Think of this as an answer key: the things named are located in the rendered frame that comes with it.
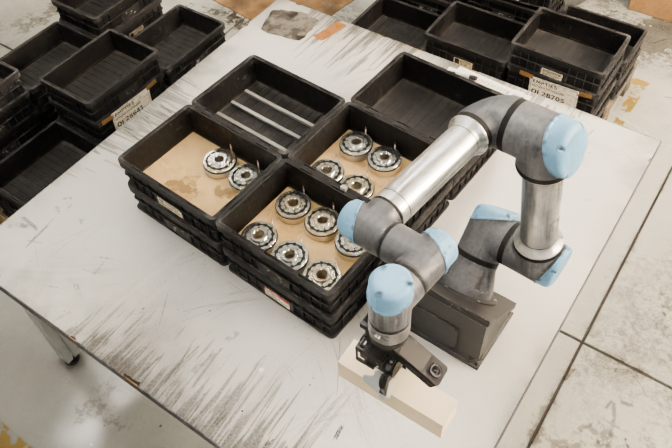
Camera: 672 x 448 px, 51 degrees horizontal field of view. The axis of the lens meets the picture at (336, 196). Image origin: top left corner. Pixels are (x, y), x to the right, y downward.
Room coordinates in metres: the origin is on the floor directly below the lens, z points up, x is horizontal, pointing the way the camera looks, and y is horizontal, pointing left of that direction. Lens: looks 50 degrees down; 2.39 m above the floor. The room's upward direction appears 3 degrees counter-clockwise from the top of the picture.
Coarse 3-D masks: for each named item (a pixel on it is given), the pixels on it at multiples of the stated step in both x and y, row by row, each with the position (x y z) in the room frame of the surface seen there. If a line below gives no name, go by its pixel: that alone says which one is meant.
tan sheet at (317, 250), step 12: (312, 204) 1.31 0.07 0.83; (264, 216) 1.27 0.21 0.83; (276, 216) 1.27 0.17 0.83; (276, 228) 1.23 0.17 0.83; (288, 228) 1.22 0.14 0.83; (300, 228) 1.22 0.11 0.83; (312, 240) 1.18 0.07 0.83; (312, 252) 1.14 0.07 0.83; (324, 252) 1.13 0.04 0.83; (336, 264) 1.09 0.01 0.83; (348, 264) 1.09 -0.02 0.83
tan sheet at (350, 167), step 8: (336, 144) 1.55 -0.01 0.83; (376, 144) 1.53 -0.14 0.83; (328, 152) 1.51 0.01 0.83; (336, 152) 1.51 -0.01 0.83; (344, 160) 1.47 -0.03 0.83; (408, 160) 1.46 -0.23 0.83; (344, 168) 1.44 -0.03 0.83; (352, 168) 1.44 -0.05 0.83; (360, 168) 1.44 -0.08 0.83; (368, 176) 1.40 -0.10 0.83; (376, 176) 1.40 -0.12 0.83; (392, 176) 1.40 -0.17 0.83; (376, 184) 1.37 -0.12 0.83; (384, 184) 1.37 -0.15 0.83; (376, 192) 1.34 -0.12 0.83
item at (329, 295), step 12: (276, 168) 1.37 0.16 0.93; (300, 168) 1.37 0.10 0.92; (264, 180) 1.32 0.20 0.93; (324, 180) 1.31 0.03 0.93; (252, 192) 1.28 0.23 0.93; (348, 192) 1.26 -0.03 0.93; (240, 204) 1.24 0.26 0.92; (228, 228) 1.16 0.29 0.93; (240, 240) 1.12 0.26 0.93; (252, 252) 1.09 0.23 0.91; (264, 252) 1.08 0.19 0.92; (276, 264) 1.03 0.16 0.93; (360, 264) 1.02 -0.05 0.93; (288, 276) 1.01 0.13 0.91; (300, 276) 0.99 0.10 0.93; (348, 276) 0.98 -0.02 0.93; (312, 288) 0.96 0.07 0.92; (336, 288) 0.96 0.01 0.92
